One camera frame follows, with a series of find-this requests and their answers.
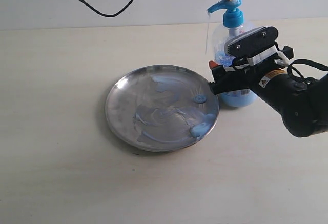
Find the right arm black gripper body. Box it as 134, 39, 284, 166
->
209, 64, 287, 97

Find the blue pump soap bottle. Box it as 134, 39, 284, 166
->
207, 0, 257, 108

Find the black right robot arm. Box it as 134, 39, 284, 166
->
209, 60, 327, 137

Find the round stainless steel plate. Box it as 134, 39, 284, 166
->
105, 65, 219, 153

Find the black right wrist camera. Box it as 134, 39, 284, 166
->
224, 26, 294, 66

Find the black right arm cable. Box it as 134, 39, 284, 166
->
286, 59, 328, 84

